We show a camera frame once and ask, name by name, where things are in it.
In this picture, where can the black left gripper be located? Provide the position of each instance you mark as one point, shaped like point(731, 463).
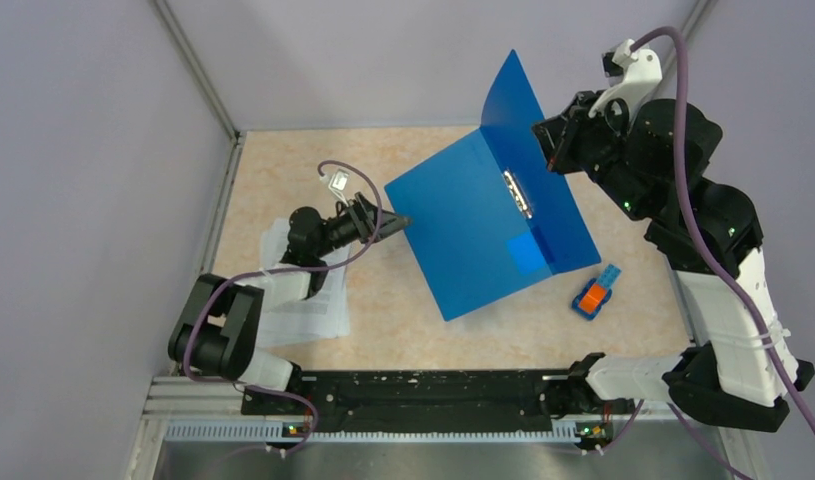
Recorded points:
point(364, 216)

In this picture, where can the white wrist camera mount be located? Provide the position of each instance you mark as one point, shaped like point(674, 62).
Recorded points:
point(635, 71)
point(336, 184)

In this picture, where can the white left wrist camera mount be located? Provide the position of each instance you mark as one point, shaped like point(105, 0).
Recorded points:
point(336, 184)

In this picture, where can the grey aluminium frame post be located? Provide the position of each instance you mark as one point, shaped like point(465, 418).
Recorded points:
point(699, 13)

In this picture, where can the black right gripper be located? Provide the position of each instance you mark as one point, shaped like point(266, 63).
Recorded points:
point(559, 135)

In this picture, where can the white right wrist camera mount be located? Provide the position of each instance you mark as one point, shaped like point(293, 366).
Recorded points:
point(635, 71)

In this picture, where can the grey left frame post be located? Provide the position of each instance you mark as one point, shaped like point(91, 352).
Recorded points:
point(195, 68)

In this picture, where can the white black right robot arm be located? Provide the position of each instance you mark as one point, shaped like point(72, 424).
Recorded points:
point(651, 163)

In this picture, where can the blue plastic file folder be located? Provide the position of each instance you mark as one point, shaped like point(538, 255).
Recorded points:
point(488, 218)

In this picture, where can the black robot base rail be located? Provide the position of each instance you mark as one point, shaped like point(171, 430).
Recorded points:
point(435, 401)

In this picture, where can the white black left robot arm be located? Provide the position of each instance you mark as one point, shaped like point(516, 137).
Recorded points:
point(215, 336)

